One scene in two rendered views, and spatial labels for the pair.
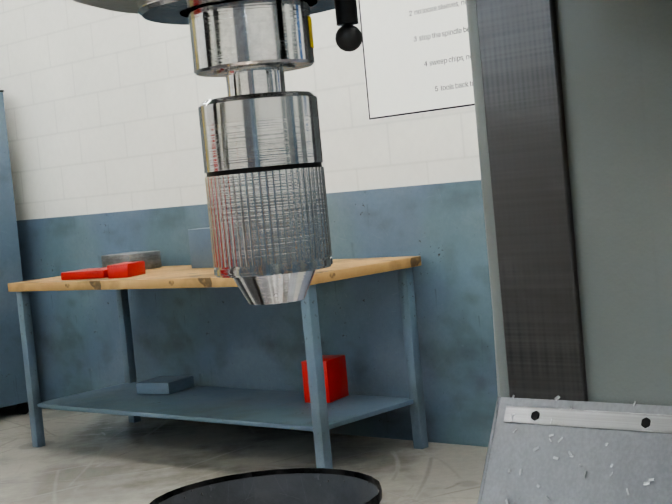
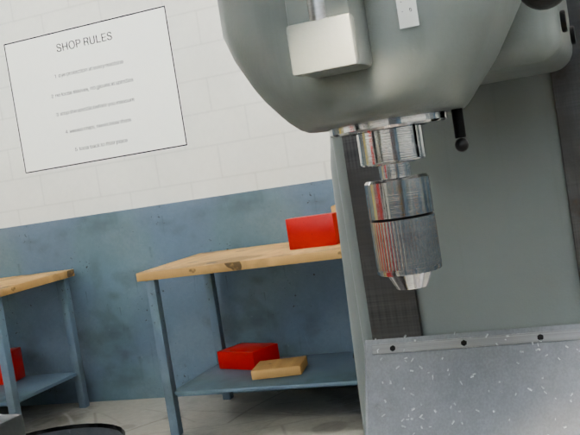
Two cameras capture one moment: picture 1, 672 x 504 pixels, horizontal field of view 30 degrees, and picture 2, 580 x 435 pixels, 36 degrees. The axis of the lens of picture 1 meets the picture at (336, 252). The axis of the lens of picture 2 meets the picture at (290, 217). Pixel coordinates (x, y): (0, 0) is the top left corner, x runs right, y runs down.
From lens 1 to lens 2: 34 cm
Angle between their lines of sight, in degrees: 21
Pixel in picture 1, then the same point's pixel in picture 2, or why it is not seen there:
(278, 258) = (428, 262)
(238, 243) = (407, 256)
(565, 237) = not seen: hidden behind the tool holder
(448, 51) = (83, 122)
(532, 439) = (394, 362)
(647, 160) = (452, 195)
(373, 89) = (27, 151)
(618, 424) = (447, 346)
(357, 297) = (25, 303)
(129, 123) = not seen: outside the picture
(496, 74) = (354, 150)
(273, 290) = (420, 280)
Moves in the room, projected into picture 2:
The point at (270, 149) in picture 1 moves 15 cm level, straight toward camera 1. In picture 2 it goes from (421, 204) to (569, 198)
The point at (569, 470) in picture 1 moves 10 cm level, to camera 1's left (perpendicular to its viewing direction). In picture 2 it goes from (421, 376) to (342, 397)
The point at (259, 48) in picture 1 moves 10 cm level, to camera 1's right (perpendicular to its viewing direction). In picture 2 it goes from (412, 151) to (531, 133)
